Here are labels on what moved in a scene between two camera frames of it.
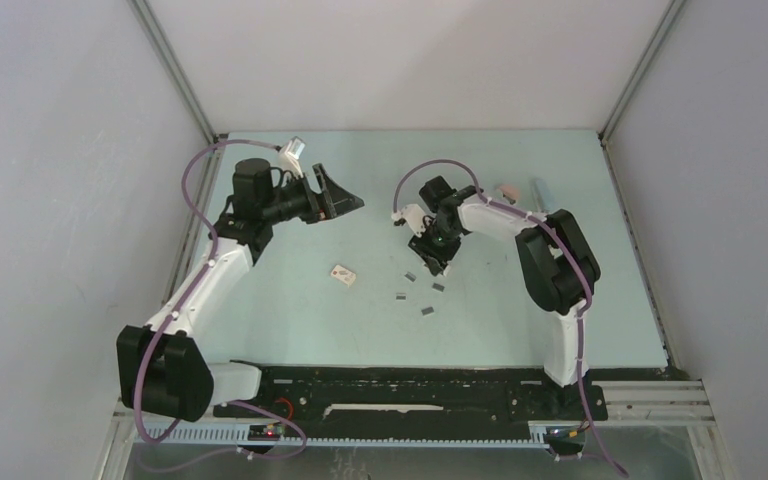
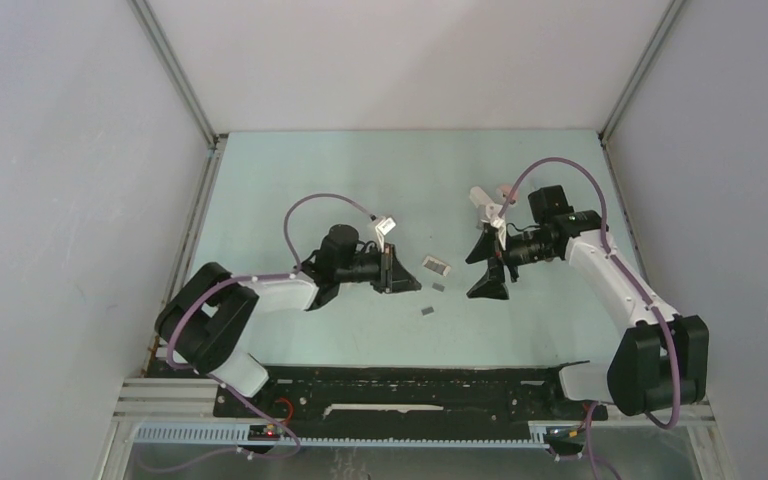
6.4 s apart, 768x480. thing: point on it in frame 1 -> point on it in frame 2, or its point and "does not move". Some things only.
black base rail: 490,393 does not move
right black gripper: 423,247 -> 492,284
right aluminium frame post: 671,13 does not move
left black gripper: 334,201 -> 393,277
